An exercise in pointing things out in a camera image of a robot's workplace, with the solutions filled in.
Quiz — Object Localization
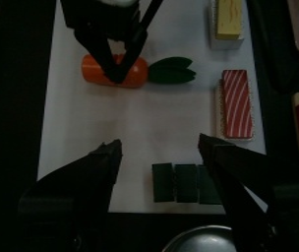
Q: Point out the dark green flat block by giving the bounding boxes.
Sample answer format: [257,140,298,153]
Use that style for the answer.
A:
[174,163,200,204]
[196,165,223,206]
[151,162,176,204]

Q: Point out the white cutting board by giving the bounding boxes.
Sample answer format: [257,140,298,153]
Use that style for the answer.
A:
[36,0,269,216]

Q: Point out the yellow egg toy sushi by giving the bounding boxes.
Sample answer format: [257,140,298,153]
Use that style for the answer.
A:
[207,0,247,51]

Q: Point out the red striped salmon toy sushi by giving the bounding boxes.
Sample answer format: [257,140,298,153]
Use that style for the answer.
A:
[214,68,257,143]

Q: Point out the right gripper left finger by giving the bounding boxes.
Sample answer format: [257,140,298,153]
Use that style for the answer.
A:
[18,138,123,252]

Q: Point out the orange toy carrot green leaves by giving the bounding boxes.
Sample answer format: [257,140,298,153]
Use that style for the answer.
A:
[80,53,198,90]

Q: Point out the small metal bowl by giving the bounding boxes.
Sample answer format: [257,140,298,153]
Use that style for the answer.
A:
[162,224,246,252]

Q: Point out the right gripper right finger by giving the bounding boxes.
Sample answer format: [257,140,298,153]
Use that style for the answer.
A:
[196,132,299,252]

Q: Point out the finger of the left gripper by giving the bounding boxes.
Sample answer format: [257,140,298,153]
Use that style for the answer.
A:
[72,28,125,85]
[116,0,164,83]

